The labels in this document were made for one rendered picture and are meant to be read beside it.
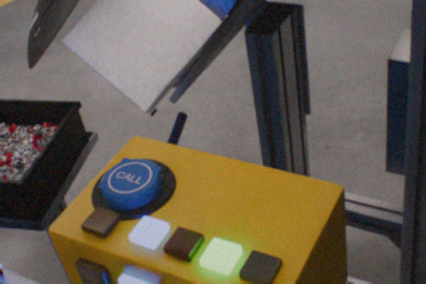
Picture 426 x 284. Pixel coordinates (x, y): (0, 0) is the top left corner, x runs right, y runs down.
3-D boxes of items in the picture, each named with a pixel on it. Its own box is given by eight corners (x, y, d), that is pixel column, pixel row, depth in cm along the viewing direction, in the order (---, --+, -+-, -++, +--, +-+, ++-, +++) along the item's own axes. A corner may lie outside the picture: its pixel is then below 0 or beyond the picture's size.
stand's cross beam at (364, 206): (411, 224, 102) (413, 207, 100) (405, 241, 100) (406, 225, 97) (306, 197, 111) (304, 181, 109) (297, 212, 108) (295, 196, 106)
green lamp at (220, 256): (243, 251, 34) (242, 245, 34) (229, 276, 33) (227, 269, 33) (215, 243, 35) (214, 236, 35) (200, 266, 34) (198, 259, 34)
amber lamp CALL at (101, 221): (122, 219, 38) (120, 212, 37) (105, 240, 37) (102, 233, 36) (99, 211, 39) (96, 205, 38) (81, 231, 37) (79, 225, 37)
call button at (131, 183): (177, 181, 40) (171, 161, 39) (143, 224, 38) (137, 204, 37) (128, 168, 42) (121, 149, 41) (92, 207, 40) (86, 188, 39)
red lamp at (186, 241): (206, 240, 35) (204, 232, 35) (190, 263, 34) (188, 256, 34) (180, 231, 36) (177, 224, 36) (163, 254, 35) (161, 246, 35)
